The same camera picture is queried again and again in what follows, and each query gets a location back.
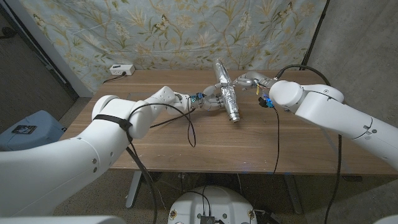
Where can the grey metal table leg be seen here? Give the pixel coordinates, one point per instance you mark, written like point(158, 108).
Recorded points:
point(293, 196)
point(133, 189)

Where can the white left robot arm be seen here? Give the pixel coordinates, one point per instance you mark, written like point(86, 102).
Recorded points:
point(62, 174)

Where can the aluminum foil roll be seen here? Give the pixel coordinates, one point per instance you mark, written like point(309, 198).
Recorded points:
point(231, 105)

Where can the black round knob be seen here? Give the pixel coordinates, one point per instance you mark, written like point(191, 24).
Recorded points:
point(7, 32)

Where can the black backdrop frame pole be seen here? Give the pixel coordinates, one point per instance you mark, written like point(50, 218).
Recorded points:
point(313, 37)

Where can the white power strip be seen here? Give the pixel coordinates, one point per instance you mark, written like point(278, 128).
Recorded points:
point(119, 69)

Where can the floral printed backdrop cloth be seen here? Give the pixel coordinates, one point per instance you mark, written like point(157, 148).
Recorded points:
point(186, 31)

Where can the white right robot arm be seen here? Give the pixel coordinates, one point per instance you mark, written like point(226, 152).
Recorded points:
point(326, 112)

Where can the black card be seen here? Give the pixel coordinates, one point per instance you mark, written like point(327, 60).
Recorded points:
point(24, 129)

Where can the black hub on torso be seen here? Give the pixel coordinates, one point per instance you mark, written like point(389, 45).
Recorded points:
point(207, 219)

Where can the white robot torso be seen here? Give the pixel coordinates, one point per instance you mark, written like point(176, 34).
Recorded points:
point(214, 202)

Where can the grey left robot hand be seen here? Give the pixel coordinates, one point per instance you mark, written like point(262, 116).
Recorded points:
point(213, 99)

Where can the white robot shoulder cover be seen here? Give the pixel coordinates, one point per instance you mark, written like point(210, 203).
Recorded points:
point(62, 220)

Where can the blue grey storage bin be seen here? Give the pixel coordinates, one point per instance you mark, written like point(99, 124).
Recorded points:
point(40, 121)

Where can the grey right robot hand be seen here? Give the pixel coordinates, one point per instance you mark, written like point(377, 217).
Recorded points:
point(253, 80)

